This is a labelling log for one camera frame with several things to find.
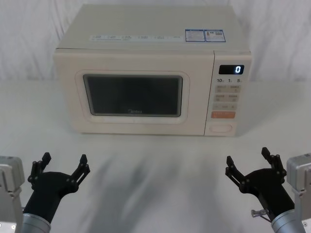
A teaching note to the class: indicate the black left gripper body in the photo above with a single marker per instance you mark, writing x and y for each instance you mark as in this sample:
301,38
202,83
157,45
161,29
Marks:
47,191

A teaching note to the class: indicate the oven control panel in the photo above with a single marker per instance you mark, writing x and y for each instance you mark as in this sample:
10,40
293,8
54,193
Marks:
227,97

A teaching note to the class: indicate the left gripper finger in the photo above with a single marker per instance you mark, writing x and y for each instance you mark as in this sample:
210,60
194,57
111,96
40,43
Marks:
36,167
81,171

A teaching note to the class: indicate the cream microwave oven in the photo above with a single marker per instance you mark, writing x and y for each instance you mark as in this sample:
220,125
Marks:
136,24

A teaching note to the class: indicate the white curtain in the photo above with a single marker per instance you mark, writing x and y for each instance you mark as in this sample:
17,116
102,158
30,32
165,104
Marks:
26,36

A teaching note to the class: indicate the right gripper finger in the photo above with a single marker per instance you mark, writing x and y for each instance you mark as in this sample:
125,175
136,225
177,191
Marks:
275,165
236,176

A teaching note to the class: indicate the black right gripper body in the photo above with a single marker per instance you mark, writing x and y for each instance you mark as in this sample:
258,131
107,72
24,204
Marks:
269,189

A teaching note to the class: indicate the white table cloth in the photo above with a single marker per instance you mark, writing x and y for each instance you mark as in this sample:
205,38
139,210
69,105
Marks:
155,174

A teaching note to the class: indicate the cream oven door with window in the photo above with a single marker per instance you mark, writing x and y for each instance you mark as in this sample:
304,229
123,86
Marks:
68,97

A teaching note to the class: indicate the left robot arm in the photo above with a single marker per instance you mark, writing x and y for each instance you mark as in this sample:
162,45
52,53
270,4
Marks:
9,189

